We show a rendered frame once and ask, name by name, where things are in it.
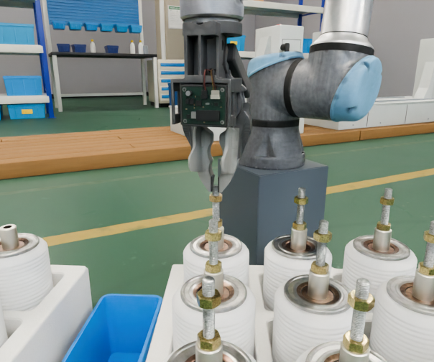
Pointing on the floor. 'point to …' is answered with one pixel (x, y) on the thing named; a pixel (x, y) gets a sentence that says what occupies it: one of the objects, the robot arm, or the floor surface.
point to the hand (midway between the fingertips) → (217, 181)
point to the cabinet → (175, 70)
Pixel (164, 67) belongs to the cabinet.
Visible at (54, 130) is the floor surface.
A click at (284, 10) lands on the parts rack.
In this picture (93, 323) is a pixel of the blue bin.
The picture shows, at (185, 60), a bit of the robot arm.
